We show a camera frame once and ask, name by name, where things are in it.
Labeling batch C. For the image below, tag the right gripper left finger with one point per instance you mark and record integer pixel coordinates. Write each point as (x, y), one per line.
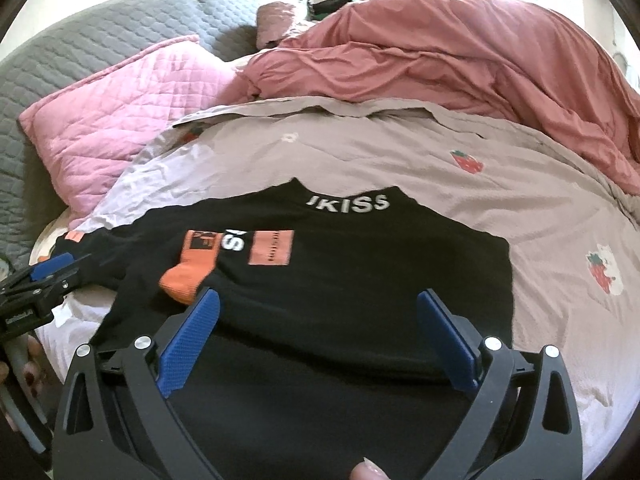
(115, 420)

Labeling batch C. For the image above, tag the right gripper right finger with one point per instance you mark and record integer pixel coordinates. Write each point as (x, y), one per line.
(523, 419)

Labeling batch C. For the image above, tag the grey quilted headboard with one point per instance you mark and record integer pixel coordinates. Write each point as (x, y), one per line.
(75, 48)

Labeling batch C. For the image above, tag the person's left hand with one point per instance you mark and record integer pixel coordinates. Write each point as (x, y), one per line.
(22, 407)

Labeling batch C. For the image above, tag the grey strawberry print bedsheet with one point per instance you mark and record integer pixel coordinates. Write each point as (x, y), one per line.
(573, 233)

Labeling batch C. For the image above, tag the pink quilted pillow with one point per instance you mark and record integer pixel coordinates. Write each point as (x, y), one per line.
(87, 134)

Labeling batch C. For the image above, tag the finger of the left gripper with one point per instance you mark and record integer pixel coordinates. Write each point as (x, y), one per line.
(63, 272)

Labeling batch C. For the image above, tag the person's right hand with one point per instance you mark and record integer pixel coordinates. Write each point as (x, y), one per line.
(367, 470)

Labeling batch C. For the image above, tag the green and black clothes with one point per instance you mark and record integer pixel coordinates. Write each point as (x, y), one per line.
(318, 11)

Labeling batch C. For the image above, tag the dusty red duvet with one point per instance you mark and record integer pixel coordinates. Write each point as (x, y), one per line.
(507, 60)

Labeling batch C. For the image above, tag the mauve crumpled pillow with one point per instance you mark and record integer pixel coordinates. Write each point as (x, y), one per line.
(277, 21)

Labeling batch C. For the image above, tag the black IKISS sweatshirt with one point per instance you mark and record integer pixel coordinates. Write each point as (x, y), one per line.
(317, 360)

